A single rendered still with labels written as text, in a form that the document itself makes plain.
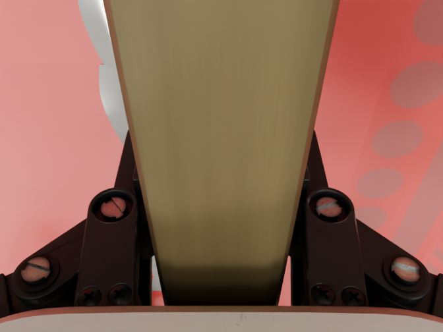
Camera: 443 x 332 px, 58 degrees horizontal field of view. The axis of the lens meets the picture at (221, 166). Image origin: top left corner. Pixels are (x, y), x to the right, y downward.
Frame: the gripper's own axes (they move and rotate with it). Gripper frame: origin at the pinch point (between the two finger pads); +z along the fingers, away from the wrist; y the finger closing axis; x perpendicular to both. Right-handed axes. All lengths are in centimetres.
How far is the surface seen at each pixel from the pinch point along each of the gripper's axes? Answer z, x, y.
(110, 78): 5.5, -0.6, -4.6
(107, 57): 5.4, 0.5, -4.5
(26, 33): 5.8, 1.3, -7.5
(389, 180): 5.0, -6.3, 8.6
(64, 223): 5.2, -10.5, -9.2
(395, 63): 5.4, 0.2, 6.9
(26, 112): 5.6, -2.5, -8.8
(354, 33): 5.5, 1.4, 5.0
